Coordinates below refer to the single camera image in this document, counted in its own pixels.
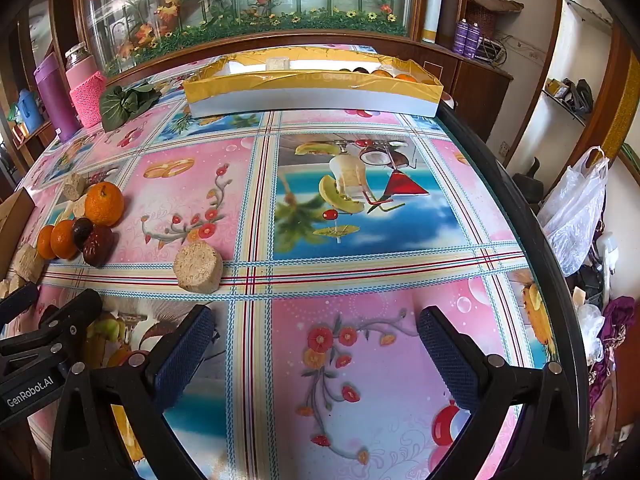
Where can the blue thermos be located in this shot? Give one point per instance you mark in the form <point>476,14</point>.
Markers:
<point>27,110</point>

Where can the small orange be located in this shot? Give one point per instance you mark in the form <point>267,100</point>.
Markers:
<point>383,73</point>
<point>406,78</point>
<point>45,242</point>
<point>62,240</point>

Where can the white spray bottle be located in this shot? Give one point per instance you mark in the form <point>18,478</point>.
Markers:
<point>607,255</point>

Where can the pink knitted jar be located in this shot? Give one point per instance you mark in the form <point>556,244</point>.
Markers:
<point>90,97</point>

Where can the white foam tray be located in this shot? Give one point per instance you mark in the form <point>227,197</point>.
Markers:
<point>245,63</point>

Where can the white and gold roll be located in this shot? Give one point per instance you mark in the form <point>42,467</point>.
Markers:
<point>432,5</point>

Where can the wooden cabinet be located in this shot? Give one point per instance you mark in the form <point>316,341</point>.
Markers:
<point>475,95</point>

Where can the large red date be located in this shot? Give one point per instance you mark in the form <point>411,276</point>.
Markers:
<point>98,248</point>

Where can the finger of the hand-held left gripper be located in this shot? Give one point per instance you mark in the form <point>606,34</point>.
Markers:
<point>17,299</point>
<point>70,317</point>

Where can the wall socket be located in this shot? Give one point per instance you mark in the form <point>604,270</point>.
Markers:
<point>505,149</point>

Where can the glass case with artificial plants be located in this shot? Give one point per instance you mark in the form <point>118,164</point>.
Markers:
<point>250,5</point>

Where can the wicker basket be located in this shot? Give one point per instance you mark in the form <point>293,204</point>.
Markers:
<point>482,17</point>

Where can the purple bottle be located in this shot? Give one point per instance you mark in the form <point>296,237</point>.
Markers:
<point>55,100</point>

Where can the black rimmed table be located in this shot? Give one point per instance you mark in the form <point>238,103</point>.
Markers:
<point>525,240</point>

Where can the purple can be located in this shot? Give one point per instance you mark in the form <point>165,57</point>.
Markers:
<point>461,36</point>
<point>473,40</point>

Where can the long yellow silver box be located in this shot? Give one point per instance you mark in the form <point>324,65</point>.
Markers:
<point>310,90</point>

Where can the purple cloth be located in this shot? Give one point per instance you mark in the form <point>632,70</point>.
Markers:
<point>620,320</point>

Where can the round pale pressed cake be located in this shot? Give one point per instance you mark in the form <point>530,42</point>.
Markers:
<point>197,267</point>

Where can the dark bundle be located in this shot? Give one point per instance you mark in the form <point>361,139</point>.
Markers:
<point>580,95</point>

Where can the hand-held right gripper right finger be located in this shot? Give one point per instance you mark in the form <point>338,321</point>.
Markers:
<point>447,360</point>

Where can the brown cardboard box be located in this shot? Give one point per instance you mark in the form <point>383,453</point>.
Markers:
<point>15,225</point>

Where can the black jug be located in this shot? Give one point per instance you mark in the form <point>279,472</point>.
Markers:
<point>530,180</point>

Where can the large orange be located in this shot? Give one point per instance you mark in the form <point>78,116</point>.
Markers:
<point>103,203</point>

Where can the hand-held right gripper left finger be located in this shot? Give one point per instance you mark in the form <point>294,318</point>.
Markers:
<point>185,355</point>

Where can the dark brown date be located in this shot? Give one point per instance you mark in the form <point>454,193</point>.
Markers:
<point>81,232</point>

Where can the white plastic bag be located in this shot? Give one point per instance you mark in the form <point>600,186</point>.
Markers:
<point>575,210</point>

